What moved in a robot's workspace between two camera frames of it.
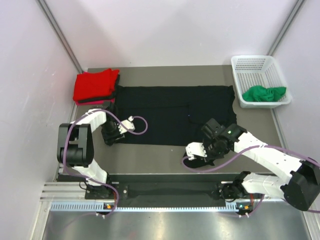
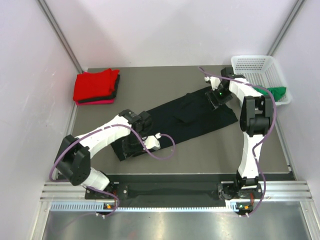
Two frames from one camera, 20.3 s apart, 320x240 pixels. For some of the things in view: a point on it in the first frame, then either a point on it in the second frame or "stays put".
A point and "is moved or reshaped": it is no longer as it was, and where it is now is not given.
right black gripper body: (213, 150) -> (222, 96)
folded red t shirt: (89, 85) stays put
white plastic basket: (250, 71) stays put
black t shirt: (172, 115) is moved or reshaped
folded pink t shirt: (95, 102) stays put
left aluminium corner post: (60, 34) stays put
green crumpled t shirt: (258, 93) stays put
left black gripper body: (110, 132) -> (131, 144)
